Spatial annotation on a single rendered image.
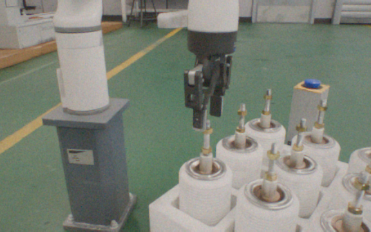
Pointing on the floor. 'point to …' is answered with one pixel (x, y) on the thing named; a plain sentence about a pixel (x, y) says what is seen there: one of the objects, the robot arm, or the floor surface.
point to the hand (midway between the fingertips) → (208, 115)
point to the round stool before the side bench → (141, 14)
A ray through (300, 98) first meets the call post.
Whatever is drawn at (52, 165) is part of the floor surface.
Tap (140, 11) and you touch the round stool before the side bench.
